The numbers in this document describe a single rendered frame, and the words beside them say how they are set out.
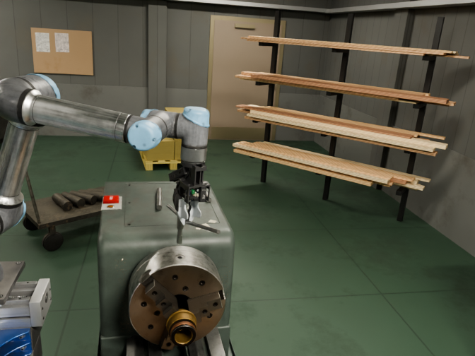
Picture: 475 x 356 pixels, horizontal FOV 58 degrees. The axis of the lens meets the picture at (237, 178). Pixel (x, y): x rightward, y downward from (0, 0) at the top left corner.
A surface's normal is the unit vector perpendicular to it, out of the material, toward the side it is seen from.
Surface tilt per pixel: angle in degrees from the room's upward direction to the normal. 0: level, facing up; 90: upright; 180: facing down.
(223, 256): 90
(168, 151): 90
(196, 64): 90
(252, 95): 90
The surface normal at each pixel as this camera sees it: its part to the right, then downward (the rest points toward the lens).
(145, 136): -0.11, 0.32
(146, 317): 0.22, 0.33
